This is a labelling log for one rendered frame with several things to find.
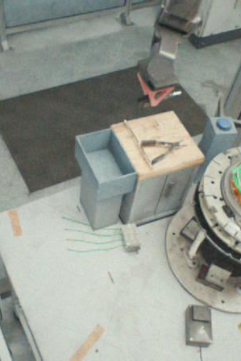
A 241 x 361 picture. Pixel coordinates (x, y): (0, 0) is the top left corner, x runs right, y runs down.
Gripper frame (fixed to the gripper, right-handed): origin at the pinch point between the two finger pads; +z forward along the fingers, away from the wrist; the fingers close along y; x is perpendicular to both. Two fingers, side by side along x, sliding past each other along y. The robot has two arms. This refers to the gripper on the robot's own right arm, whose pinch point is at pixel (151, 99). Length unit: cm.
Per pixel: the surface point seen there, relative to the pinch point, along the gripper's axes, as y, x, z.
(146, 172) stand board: 13.2, -6.1, 11.8
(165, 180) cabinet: 12.8, 1.7, 19.9
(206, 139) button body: 1.9, 22.8, 22.0
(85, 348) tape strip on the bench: 42, -33, 40
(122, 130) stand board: -2.0, -5.8, 11.9
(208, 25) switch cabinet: -150, 143, 101
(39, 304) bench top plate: 26, -40, 40
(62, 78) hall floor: -147, 29, 120
